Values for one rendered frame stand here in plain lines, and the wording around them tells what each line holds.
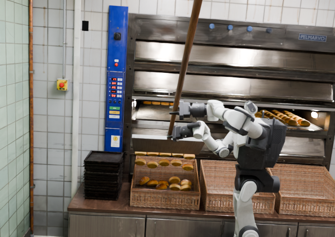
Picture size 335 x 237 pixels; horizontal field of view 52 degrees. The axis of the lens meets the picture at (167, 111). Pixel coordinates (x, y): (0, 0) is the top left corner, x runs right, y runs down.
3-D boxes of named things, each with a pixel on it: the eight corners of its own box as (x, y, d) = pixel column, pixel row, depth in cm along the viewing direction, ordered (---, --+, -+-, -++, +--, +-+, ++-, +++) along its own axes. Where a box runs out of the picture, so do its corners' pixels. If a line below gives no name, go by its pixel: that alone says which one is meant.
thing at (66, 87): (58, 89, 300) (58, 78, 298) (70, 90, 300) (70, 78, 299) (56, 90, 293) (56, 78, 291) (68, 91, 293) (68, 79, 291)
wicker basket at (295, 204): (261, 190, 321) (264, 161, 316) (320, 193, 322) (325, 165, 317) (278, 214, 273) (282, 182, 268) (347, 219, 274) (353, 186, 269)
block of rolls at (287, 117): (247, 112, 385) (247, 107, 384) (288, 115, 387) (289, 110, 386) (262, 124, 325) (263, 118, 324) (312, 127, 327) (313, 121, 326)
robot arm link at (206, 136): (194, 121, 240) (204, 132, 247) (192, 131, 234) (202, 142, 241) (202, 119, 236) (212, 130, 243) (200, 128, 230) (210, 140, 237)
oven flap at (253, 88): (133, 90, 301) (134, 68, 305) (331, 103, 308) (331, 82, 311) (132, 89, 297) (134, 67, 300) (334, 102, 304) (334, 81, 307)
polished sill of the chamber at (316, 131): (131, 122, 313) (131, 118, 312) (324, 133, 320) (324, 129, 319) (131, 123, 307) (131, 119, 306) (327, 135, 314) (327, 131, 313)
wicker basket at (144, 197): (133, 183, 317) (135, 154, 312) (194, 186, 318) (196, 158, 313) (128, 207, 269) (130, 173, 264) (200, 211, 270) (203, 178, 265)
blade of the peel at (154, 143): (206, 141, 254) (205, 137, 255) (131, 137, 252) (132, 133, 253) (198, 154, 287) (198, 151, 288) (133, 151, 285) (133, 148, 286)
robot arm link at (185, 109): (179, 97, 204) (199, 97, 203) (180, 104, 213) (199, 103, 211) (179, 117, 199) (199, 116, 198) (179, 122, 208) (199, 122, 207)
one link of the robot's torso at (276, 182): (272, 188, 237) (275, 164, 234) (279, 196, 224) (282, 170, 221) (233, 187, 236) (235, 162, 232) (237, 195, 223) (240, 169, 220)
